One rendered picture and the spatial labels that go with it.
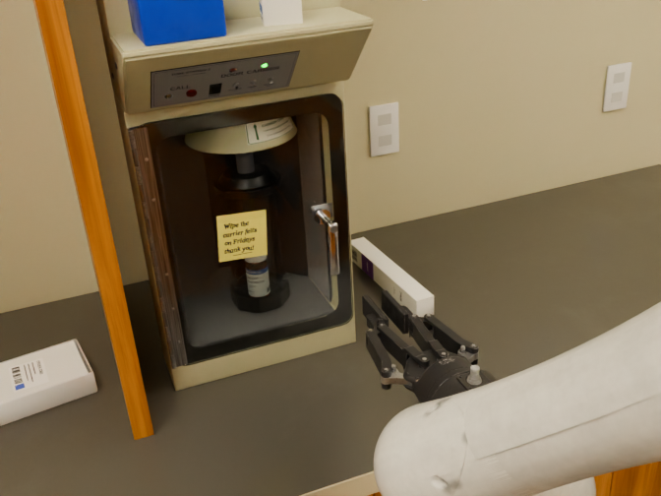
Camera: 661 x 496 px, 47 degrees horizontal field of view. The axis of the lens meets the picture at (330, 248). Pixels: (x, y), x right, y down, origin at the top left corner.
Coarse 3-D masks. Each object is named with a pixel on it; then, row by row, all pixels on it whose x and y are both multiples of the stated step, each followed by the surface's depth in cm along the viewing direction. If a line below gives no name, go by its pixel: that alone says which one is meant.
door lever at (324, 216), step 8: (320, 216) 117; (328, 216) 117; (328, 224) 113; (336, 224) 113; (328, 232) 114; (336, 232) 114; (328, 240) 114; (336, 240) 114; (328, 248) 115; (336, 248) 115; (328, 256) 116; (336, 256) 115; (328, 264) 117; (336, 264) 116; (336, 272) 117
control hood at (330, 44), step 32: (128, 32) 96; (256, 32) 92; (288, 32) 93; (320, 32) 95; (352, 32) 97; (128, 64) 88; (160, 64) 90; (192, 64) 92; (320, 64) 102; (352, 64) 104; (128, 96) 95; (224, 96) 102
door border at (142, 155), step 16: (144, 128) 102; (144, 144) 102; (144, 160) 103; (144, 176) 104; (144, 192) 105; (160, 208) 107; (160, 224) 108; (160, 240) 109; (160, 256) 110; (160, 272) 111; (160, 288) 112; (176, 304) 114; (176, 320) 115; (176, 336) 117; (176, 352) 118
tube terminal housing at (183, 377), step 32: (96, 0) 102; (224, 0) 100; (256, 0) 101; (320, 0) 104; (256, 96) 107; (288, 96) 109; (128, 128) 102; (128, 160) 111; (352, 288) 127; (160, 320) 119; (352, 320) 130; (256, 352) 125; (288, 352) 127; (192, 384) 123
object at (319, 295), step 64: (192, 128) 104; (256, 128) 107; (320, 128) 111; (192, 192) 108; (256, 192) 112; (320, 192) 115; (192, 256) 112; (320, 256) 120; (192, 320) 117; (256, 320) 121; (320, 320) 126
